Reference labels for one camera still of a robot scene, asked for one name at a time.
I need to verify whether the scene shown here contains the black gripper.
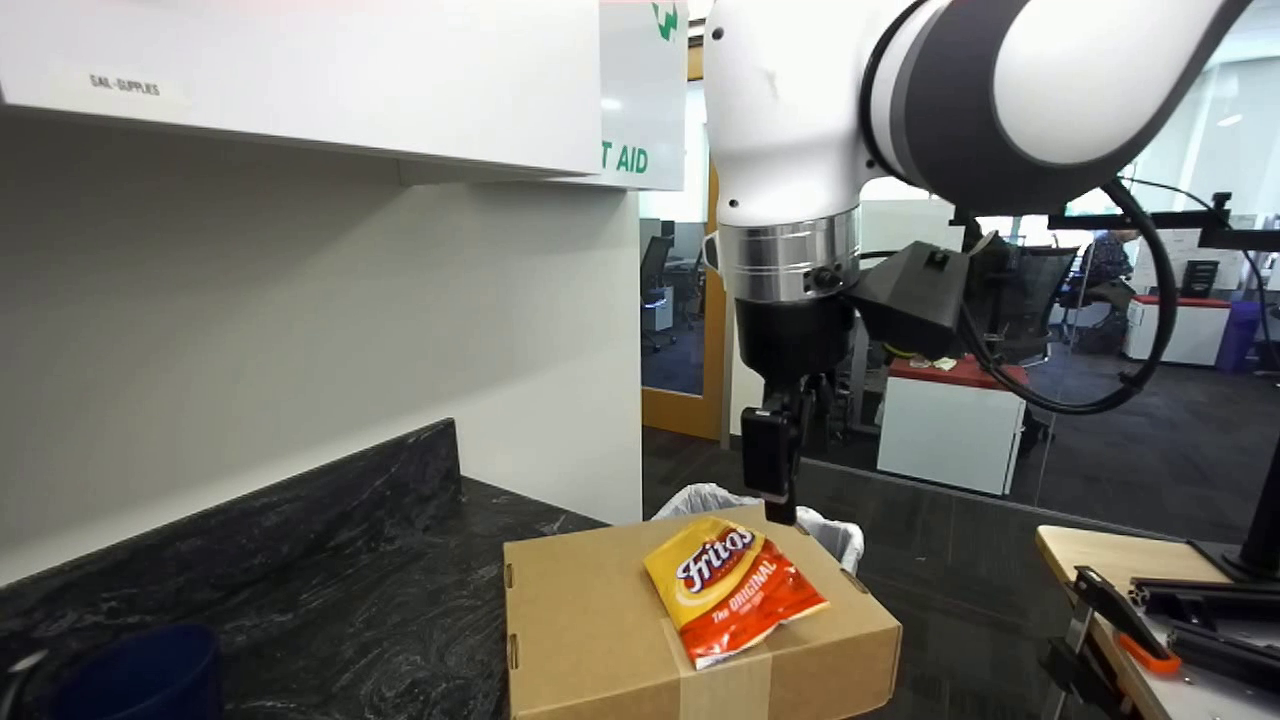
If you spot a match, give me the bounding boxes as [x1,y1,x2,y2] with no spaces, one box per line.
[735,297,850,524]

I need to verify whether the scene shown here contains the yellow orange Fritos chip bag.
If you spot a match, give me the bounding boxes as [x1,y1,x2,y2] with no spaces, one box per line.
[645,517,822,669]

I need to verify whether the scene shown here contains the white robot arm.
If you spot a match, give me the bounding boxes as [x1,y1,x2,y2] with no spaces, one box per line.
[703,0,1254,524]

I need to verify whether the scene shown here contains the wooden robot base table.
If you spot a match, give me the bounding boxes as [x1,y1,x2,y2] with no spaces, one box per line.
[1035,524,1280,720]

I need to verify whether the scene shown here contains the brown cardboard box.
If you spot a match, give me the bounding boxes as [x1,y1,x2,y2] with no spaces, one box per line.
[502,512,903,720]

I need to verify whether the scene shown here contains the orange black clamp left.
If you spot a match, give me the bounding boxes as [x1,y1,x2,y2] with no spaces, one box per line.
[1072,564,1184,679]

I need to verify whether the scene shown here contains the first aid sign cabinet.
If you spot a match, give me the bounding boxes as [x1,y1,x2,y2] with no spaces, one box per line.
[571,0,689,193]

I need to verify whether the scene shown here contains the dark blue bowl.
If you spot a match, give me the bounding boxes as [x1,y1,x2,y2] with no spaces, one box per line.
[43,623,223,720]

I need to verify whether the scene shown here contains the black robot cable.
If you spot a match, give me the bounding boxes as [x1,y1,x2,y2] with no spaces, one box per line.
[954,171,1184,419]

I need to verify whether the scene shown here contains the white upper wall cabinet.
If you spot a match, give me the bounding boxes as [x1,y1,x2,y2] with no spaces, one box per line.
[0,0,604,171]

